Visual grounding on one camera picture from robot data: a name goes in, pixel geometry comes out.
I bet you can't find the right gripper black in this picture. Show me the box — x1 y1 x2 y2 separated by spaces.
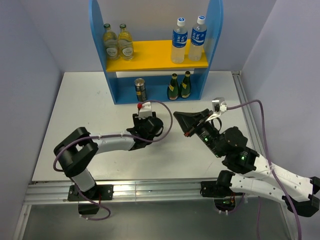
173 108 225 157

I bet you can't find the green glass bottle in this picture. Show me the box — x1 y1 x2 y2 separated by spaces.
179 71 191 99
167 73 179 101

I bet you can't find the black gold can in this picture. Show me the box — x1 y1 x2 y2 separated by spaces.
134 78 147 102

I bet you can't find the Pocari water bottle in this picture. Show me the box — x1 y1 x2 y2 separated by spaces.
170 17 188 64
188 15 207 62

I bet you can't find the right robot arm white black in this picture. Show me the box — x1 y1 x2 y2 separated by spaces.
173 109 320 218

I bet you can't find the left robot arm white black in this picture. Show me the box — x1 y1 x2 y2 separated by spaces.
53 111 164 200

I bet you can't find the blue shelf with yellow board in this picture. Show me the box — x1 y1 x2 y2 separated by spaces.
88 0 224 105

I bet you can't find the right yellow soda water bottle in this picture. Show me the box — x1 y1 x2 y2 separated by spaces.
117 23 134 61

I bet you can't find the yellow soda water bottle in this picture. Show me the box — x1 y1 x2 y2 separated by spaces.
103 23 119 60
117 23 134 61

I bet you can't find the left yellow soda water bottle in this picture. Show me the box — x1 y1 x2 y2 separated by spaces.
103 23 119 60

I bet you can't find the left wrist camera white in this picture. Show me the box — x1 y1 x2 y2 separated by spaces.
137 101 153 119

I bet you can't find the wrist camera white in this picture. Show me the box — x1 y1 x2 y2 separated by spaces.
206 97 228 122
137 101 153 119

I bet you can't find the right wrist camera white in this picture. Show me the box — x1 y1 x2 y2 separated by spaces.
206 97 228 122

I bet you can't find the aluminium rail frame front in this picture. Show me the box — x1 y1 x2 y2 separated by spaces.
22 174 287 204

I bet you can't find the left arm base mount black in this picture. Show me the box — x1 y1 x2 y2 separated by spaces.
67 184 114 217

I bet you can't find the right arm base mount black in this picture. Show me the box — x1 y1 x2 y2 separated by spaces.
199 180 245 215

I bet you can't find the aluminium rail right side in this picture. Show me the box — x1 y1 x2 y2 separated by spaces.
231 71 299 240

